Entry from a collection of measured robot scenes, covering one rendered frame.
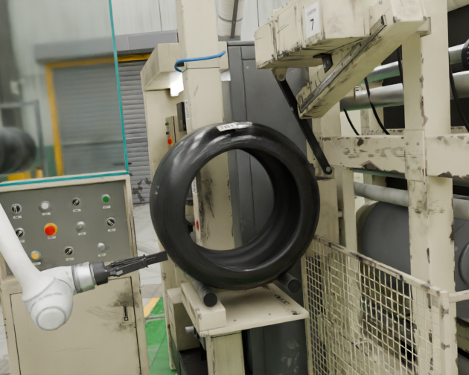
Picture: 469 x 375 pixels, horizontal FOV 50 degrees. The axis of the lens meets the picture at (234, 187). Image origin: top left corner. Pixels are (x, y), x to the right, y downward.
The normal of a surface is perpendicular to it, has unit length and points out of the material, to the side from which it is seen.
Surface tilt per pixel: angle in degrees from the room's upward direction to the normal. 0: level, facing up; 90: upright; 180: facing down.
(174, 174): 67
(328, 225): 90
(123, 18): 90
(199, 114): 90
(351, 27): 90
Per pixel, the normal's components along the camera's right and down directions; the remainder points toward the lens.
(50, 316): 0.36, 0.34
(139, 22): -0.07, 0.12
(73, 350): 0.26, 0.09
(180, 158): -0.37, -0.40
